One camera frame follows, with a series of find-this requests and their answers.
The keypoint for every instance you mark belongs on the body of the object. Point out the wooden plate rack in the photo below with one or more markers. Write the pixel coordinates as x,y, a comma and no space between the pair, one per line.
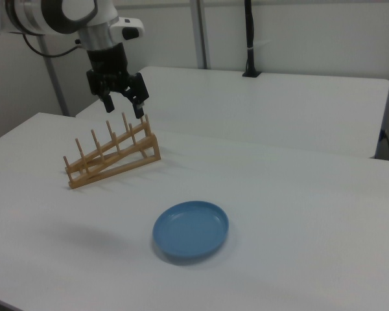
116,171

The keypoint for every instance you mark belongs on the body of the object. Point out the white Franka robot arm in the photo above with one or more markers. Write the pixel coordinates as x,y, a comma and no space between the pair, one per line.
39,16

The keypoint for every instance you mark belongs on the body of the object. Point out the black camera pole with base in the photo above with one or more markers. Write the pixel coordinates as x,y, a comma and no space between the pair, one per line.
249,32

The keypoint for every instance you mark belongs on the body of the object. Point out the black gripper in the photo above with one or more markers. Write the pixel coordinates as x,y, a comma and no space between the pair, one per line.
108,69

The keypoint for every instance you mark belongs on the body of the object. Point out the blue round plate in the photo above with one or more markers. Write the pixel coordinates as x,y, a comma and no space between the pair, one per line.
189,230

